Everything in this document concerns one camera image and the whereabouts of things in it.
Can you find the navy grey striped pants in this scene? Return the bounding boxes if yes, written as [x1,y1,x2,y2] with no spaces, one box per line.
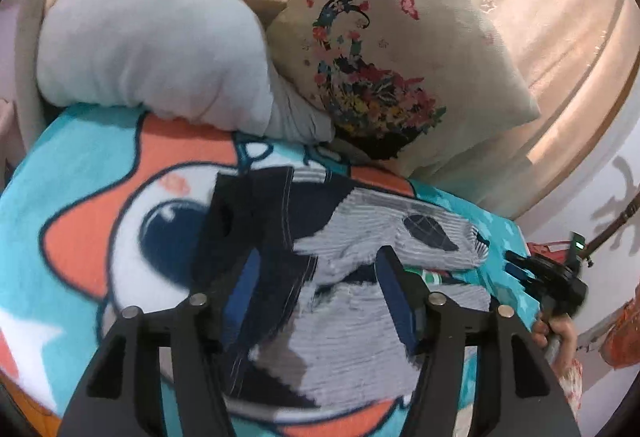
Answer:
[192,167,493,410]

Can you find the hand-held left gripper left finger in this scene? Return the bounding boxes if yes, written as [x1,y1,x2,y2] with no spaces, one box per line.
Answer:
[59,247,265,437]

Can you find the person's right forearm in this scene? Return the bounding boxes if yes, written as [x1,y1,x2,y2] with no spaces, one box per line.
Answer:
[552,357,586,424]

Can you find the grey plush pillow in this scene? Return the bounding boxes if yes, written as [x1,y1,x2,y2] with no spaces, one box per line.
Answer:
[37,0,337,146]

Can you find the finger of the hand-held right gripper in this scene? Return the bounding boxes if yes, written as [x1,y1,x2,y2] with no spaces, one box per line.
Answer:
[504,263,532,289]
[505,250,538,270]

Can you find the orange fluffy cloth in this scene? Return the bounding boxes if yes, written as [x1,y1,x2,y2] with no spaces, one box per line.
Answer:
[599,281,640,371]

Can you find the red bristled broom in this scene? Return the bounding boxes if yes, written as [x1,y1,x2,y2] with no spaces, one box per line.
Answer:
[525,194,640,261]

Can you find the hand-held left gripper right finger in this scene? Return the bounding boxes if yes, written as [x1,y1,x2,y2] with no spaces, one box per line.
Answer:
[376,246,582,437]

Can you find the cartoon printed blanket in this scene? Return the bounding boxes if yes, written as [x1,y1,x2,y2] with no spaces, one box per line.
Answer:
[0,103,532,437]

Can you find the peach satin curtain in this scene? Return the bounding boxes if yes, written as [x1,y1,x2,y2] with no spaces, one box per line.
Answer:
[45,0,637,219]

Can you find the beige floral printed cushion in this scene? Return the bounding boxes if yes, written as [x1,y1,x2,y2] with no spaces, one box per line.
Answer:
[265,0,542,178]

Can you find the person's right hand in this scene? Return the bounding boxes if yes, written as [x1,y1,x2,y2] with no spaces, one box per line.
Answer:
[531,316,577,369]

